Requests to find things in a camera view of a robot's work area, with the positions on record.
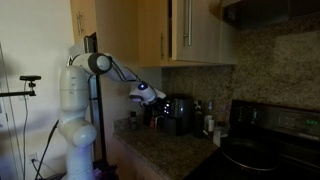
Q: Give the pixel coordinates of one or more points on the small white container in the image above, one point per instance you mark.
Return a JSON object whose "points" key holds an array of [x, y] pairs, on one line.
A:
{"points": [[217, 137]]}

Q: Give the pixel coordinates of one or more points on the black coffee maker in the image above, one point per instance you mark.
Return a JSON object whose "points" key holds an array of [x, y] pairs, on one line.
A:
{"points": [[178, 115]]}

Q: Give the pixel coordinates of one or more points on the black camera on stand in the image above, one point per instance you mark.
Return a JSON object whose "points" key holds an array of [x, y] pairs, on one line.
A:
{"points": [[30, 78]]}

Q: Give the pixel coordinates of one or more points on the dark glass bottle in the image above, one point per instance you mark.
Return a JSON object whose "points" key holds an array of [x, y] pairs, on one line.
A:
{"points": [[199, 121]]}

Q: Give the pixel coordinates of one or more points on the black stand bar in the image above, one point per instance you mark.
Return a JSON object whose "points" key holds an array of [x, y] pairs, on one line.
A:
{"points": [[16, 93]]}

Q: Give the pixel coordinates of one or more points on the wooden upper cabinet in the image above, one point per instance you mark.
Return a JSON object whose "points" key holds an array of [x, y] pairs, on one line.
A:
{"points": [[126, 30]]}

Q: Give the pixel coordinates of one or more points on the open cabinet door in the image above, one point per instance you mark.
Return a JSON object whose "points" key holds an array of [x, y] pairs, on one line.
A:
{"points": [[203, 30]]}

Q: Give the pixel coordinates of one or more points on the white wall outlet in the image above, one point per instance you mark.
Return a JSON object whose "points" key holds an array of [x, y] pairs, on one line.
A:
{"points": [[33, 157]]}

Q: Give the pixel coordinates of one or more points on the small red jar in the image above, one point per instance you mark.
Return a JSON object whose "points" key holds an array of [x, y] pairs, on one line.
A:
{"points": [[153, 122]]}

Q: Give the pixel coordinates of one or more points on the dark range hood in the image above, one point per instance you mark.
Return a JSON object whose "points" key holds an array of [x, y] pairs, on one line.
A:
{"points": [[266, 13]]}

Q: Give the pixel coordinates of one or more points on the black stove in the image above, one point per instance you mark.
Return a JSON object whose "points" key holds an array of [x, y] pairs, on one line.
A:
{"points": [[283, 133]]}

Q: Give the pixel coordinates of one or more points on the clear bottle white label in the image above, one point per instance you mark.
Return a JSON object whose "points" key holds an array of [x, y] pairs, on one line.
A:
{"points": [[210, 121]]}

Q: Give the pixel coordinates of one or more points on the stainless steel fridge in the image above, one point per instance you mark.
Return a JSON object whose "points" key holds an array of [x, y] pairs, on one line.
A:
{"points": [[98, 116]]}

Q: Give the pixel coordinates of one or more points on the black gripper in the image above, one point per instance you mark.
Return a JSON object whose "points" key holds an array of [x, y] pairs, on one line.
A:
{"points": [[151, 107]]}

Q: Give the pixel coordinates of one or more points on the black frying pan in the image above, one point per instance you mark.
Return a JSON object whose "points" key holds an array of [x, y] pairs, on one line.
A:
{"points": [[248, 155]]}

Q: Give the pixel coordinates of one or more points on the small dark spice jar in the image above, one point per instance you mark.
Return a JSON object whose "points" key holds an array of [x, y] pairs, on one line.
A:
{"points": [[133, 120]]}

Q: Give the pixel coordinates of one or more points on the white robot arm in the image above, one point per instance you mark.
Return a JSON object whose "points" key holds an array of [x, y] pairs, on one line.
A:
{"points": [[75, 110]]}

